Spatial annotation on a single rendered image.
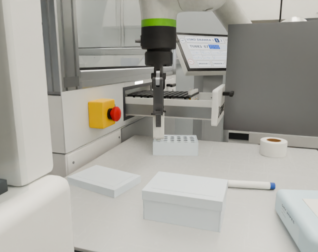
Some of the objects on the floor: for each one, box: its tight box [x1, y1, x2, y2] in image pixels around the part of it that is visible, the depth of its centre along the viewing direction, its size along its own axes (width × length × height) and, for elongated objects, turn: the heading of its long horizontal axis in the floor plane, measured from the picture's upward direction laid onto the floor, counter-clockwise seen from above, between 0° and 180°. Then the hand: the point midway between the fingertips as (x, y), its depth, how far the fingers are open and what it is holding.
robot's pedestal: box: [248, 132, 318, 151], centre depth 123 cm, size 30×30×76 cm
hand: (159, 125), depth 81 cm, fingers closed
